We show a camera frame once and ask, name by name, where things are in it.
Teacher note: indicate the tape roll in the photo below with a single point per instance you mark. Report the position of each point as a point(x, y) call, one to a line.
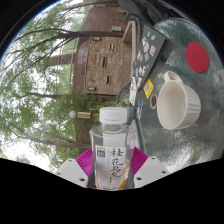
point(153, 101)

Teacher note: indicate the forked dark-trunk tree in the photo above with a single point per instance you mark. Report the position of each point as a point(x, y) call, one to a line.
point(83, 34)

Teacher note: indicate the white sticker sheet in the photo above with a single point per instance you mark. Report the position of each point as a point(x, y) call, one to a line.
point(133, 91)

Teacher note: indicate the yellow square card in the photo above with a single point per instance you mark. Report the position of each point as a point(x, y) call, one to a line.
point(148, 88)

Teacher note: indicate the flat round red coaster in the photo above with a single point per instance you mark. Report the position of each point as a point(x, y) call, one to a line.
point(197, 56)

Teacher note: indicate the white ribbed mug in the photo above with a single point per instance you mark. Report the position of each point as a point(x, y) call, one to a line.
point(175, 103)

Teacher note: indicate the grey wall box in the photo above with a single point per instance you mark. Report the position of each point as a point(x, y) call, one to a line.
point(116, 28)

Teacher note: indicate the globe-topped lamp post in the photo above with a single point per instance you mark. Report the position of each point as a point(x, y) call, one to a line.
point(85, 115)

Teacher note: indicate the small colourful card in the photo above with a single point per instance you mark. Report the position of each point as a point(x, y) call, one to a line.
point(139, 109)

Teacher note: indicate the black laptop with stickers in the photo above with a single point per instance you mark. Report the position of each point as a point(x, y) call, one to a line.
point(148, 53)

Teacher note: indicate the wall lantern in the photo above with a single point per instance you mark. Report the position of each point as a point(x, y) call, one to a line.
point(91, 88)
point(97, 39)

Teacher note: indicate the leaning-trunk tree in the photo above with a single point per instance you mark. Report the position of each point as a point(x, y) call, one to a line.
point(50, 141)

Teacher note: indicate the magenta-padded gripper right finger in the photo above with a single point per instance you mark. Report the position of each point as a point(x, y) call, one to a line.
point(138, 160)

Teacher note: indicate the clear plastic bottle white cap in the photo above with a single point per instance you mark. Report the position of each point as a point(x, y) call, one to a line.
point(111, 150)

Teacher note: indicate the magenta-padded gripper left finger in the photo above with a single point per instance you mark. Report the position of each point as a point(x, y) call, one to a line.
point(84, 161)

